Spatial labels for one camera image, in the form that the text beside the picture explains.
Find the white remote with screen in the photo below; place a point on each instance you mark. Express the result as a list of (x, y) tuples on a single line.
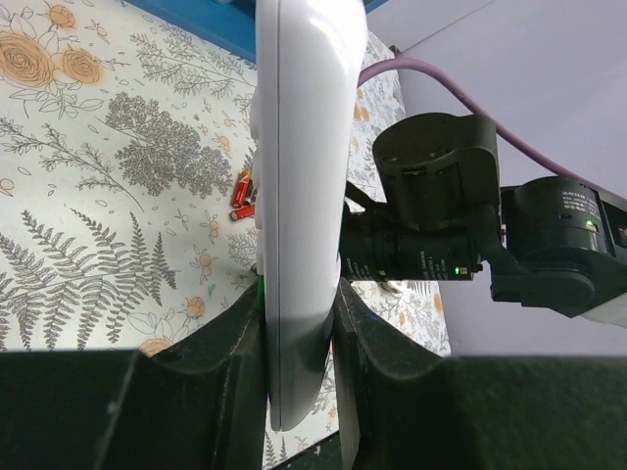
[(309, 59)]

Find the cluster of batteries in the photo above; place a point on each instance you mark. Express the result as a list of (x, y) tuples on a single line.
[(242, 205)]

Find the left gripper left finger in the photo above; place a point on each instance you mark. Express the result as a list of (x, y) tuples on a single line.
[(199, 404)]

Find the floral table mat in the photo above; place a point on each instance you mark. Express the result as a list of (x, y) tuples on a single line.
[(123, 136)]

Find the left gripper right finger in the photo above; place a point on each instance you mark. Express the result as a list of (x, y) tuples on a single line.
[(404, 407)]

